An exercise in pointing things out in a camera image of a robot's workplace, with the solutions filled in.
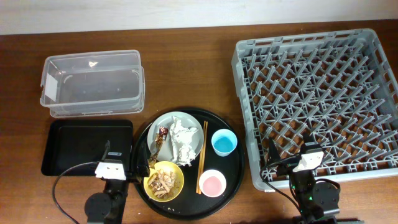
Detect white napkin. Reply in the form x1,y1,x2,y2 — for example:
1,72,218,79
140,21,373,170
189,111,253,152
169,116,198,166

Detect clear plastic waste bin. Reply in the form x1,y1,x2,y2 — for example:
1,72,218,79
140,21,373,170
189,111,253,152
40,50,146,118

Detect blue plastic cup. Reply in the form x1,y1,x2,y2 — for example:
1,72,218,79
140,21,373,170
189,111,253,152
211,129,238,157

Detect pink plastic cup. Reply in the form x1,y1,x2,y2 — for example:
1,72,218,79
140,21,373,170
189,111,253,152
199,169,226,198

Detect black rectangular tray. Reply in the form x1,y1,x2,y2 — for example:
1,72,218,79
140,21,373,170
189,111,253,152
41,119,133,176

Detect grey round plate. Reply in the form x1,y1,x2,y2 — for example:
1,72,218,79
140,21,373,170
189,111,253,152
147,111,204,166

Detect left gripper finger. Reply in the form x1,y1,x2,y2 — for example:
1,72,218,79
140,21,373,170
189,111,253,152
136,143,150,177
101,141,110,161

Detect wooden chopstick right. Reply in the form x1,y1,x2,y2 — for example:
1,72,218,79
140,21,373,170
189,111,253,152
198,121,209,195

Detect grey dishwasher rack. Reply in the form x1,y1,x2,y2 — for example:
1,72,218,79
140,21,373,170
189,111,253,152
231,29,397,192

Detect round black serving tray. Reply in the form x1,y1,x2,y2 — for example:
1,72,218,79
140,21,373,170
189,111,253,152
135,108,245,220

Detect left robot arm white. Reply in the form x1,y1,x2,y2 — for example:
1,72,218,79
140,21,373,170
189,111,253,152
85,141,149,223

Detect yellow bowl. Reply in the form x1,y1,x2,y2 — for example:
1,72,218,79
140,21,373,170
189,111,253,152
143,161,184,202

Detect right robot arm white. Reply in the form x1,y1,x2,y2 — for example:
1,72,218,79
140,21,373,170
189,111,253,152
262,134,341,223

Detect brown snack wrapper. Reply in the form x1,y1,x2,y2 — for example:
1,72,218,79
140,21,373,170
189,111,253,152
148,126,169,169

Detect food scraps and shells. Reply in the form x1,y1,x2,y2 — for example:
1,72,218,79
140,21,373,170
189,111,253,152
147,169,177,199

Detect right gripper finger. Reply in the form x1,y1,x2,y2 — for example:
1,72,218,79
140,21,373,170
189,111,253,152
267,138,280,166
300,133,325,154

